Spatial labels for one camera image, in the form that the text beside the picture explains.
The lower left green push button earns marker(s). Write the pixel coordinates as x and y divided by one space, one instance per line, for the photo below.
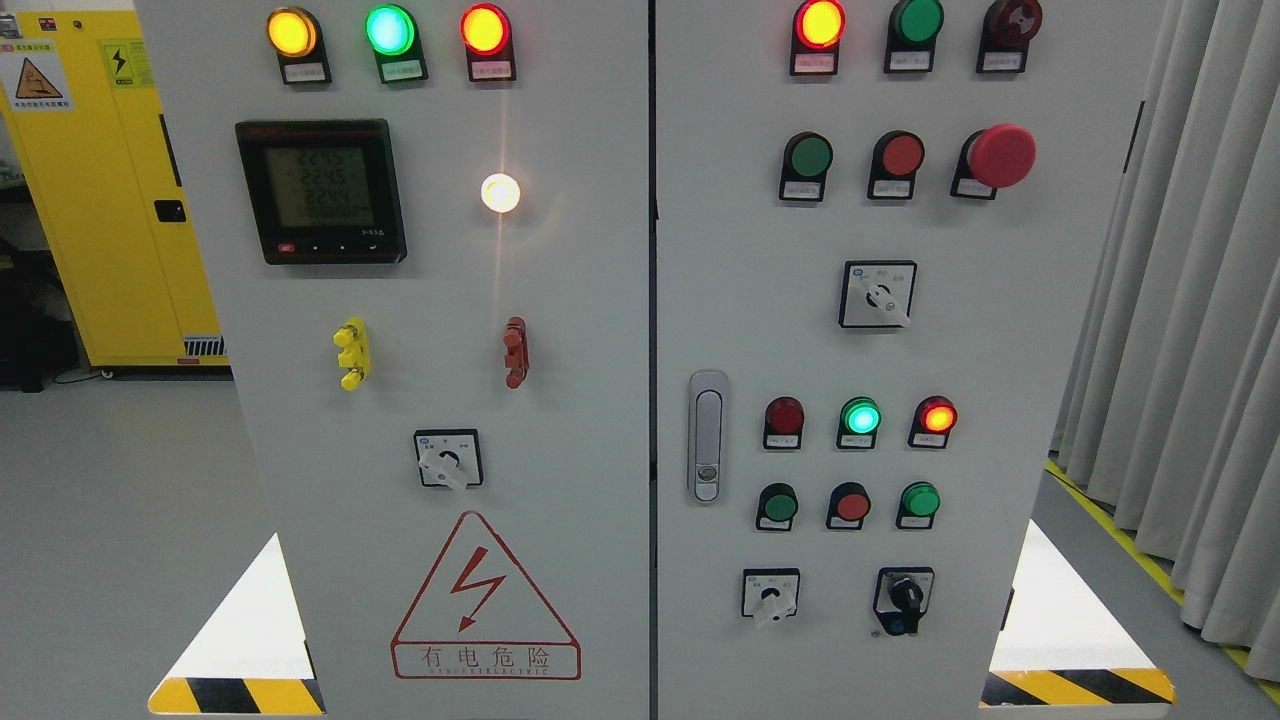
776 508

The green push button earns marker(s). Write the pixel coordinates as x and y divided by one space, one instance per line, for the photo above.
918 506
776 508
806 159

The lower red push button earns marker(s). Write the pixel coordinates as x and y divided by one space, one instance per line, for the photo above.
848 507

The red push button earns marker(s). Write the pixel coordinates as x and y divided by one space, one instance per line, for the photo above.
848 507
896 158

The upper green push button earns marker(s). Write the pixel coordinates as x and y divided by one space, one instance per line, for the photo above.
806 159

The lower right green push button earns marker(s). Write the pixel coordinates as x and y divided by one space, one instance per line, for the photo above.
918 506

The upper red push button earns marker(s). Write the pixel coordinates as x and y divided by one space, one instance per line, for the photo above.
896 158

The red emergency stop mushroom button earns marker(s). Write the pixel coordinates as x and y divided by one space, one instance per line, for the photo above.
994 158

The red test terminal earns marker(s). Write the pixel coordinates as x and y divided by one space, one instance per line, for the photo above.
516 343

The lower left red indicator lamp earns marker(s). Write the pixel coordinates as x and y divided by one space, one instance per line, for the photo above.
784 420

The red indicator lamp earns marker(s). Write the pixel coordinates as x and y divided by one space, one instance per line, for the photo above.
784 420
489 44
932 423
816 33

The white glowing indicator lamp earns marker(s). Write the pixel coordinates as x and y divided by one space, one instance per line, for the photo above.
500 193

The lower middle green indicator lamp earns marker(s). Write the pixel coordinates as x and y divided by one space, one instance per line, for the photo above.
858 424

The green indicator lamp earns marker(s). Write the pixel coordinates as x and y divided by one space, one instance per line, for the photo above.
394 39
858 424
912 32

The grey electrical cabinet left door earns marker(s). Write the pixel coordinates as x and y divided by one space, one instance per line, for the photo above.
565 455

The grey electrical cabinet door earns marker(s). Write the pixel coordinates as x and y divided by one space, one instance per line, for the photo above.
750 285
565 455

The grey electrical cabinet right door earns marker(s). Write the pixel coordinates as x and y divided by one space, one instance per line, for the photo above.
750 285

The yellow test terminal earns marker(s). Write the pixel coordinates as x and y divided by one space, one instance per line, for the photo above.
354 356

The lower right red indicator lamp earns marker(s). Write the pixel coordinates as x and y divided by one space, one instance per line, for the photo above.
932 423

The red electric danger warning sign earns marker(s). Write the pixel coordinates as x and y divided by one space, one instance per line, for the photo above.
478 615

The black digital power meter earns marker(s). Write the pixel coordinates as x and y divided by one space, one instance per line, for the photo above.
323 191

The red indicator lamp top left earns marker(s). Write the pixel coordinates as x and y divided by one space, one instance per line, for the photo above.
489 44

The red indicator lamp top right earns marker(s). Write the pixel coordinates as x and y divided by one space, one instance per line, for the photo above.
816 33

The green indicator lamp top left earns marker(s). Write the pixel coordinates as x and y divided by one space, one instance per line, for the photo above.
394 39

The green indicator lamp top right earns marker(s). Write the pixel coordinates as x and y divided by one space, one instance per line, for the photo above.
912 32

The yellow indicator lamp top left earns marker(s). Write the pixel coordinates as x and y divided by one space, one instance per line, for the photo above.
298 42

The dark red buzzer lamp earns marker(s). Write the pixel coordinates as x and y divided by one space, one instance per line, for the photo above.
1005 35

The grey curtain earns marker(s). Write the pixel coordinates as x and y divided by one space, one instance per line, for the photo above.
1172 412

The yellow safety storage cabinet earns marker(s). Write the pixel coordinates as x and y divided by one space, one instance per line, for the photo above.
81 102

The silver cabinet door handle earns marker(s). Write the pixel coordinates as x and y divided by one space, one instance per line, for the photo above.
706 394

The left door rotary selector switch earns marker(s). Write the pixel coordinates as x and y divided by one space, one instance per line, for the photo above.
449 458

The upper right rotary selector switch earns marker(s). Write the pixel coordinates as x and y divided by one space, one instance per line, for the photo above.
877 294

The lower left rotary selector switch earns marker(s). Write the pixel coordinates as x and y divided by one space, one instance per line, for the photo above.
769 595

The black key selector switch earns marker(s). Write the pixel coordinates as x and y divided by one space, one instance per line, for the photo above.
902 599

